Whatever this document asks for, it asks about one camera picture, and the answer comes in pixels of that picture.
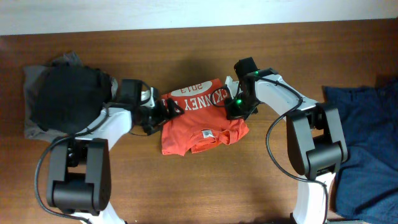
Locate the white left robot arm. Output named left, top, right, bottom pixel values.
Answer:
left=39, top=79, right=185, bottom=224

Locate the orange printed t-shirt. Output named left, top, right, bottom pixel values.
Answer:
left=161, top=78, right=249, bottom=156

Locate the navy blue garment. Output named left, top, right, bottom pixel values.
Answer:
left=324, top=80, right=397, bottom=223

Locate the black folded garment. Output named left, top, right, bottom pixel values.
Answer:
left=30, top=65, right=112, bottom=134

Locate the grey folded garment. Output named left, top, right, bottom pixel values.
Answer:
left=23, top=52, right=83, bottom=142

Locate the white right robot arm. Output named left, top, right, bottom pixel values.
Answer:
left=224, top=57, right=348, bottom=223

